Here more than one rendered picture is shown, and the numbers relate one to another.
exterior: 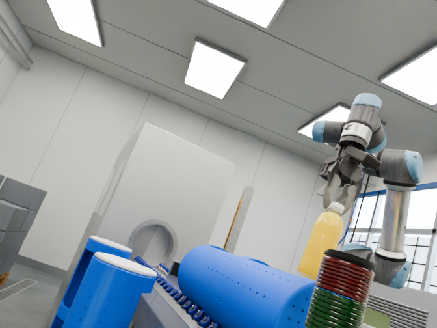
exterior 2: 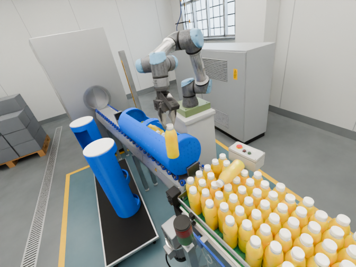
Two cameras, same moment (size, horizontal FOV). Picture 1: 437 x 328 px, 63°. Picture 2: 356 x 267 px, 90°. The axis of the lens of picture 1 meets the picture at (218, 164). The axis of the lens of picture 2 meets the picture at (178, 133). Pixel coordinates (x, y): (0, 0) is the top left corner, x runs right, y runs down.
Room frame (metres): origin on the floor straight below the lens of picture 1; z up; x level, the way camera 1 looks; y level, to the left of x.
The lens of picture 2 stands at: (0.08, -0.15, 1.85)
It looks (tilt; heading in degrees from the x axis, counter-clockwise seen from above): 31 degrees down; 346
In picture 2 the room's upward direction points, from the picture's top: 11 degrees counter-clockwise
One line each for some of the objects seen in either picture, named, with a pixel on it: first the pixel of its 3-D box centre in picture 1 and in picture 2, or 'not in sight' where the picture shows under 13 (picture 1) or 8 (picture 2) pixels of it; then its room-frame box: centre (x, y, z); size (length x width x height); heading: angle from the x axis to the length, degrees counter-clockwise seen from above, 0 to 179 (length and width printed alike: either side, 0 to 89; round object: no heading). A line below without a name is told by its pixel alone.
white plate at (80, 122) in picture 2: (111, 243); (81, 121); (2.38, 0.46, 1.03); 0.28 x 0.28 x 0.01
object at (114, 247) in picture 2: not in sight; (120, 199); (1.83, 0.33, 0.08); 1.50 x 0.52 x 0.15; 8
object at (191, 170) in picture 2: not in sight; (193, 171); (0.93, -0.42, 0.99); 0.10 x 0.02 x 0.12; 108
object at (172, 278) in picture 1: (177, 275); (119, 118); (2.20, 0.00, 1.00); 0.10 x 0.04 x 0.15; 108
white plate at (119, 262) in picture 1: (126, 264); (98, 147); (1.61, 0.22, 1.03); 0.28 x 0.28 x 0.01
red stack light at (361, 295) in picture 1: (344, 279); (183, 227); (0.45, -0.20, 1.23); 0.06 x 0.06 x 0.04
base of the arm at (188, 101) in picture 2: not in sight; (189, 99); (1.51, -0.68, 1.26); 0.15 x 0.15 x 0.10
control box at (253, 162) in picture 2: not in sight; (245, 156); (0.83, -0.76, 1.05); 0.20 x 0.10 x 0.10; 18
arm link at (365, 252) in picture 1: (356, 259); (188, 86); (1.51, -0.69, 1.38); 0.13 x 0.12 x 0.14; 48
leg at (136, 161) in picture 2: not in sight; (141, 173); (1.91, -0.02, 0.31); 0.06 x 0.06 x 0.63; 18
